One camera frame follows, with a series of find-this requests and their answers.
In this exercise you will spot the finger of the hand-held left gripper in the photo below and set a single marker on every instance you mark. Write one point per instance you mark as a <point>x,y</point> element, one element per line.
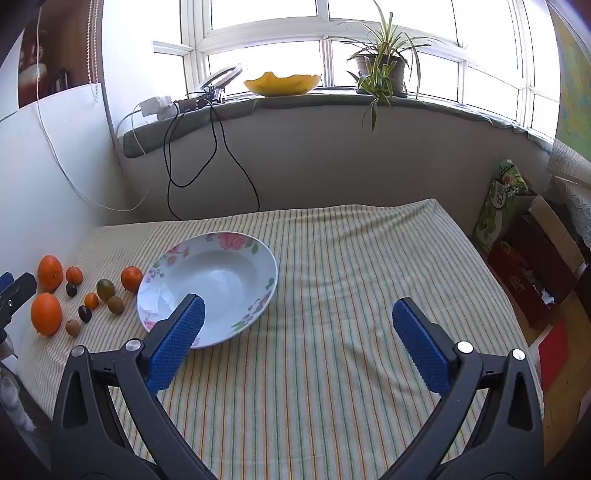
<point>21,290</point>

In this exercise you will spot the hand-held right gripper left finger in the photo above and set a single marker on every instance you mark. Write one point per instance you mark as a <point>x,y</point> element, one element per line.
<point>178,339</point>

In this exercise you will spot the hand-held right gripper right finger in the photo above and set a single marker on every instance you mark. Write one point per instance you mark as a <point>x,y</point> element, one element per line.
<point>422,344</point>

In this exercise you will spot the large orange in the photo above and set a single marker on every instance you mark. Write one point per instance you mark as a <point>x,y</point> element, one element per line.
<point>46,314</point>
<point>50,273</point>

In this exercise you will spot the floral white bowl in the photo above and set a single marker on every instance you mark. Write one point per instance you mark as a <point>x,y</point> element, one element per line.
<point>207,277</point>

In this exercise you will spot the dark cherry tomato upper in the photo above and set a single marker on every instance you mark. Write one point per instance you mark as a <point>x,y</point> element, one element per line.
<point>71,289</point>

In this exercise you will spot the small tangerine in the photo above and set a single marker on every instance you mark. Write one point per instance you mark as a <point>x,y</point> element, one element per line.
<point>74,275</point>
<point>132,278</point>

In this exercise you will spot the brown kiwi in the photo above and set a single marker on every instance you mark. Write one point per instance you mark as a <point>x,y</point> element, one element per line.
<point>72,328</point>
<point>115,304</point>

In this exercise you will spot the dark plum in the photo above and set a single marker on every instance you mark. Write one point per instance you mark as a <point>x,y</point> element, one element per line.
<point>84,314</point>

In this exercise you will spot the small orange tomato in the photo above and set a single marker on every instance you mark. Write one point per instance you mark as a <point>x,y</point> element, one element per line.
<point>91,301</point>

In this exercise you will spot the green brown tomato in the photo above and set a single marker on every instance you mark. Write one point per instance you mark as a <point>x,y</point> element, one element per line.
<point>105,289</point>

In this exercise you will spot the striped tablecloth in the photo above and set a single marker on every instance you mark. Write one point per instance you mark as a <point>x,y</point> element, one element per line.
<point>346,277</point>

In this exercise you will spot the red flat box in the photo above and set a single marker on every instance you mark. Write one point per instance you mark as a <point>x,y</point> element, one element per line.
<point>553,355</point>

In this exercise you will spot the brown cardboard box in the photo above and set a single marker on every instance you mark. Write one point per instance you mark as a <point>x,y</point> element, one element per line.
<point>545,249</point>

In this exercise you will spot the white cabinet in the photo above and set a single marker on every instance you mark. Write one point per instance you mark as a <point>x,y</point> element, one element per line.
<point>69,138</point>

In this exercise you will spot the green printed bag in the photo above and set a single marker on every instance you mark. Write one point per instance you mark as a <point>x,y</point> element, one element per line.
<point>501,203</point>

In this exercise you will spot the grey windowsill cushion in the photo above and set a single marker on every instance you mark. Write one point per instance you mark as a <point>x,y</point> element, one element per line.
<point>152,138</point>

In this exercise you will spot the red white vase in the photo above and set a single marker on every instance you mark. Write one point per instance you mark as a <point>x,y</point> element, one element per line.
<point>34,76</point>

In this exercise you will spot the white lace cloth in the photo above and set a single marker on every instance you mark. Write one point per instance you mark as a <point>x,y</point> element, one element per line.
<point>572,184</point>

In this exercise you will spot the white power strip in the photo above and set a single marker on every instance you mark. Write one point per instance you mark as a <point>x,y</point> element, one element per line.
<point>157,107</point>

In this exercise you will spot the yellow bowl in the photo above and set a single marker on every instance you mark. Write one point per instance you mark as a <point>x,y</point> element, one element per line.
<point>281,85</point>

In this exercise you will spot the potted spider plant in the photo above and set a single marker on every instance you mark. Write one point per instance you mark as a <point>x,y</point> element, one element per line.
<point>381,64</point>

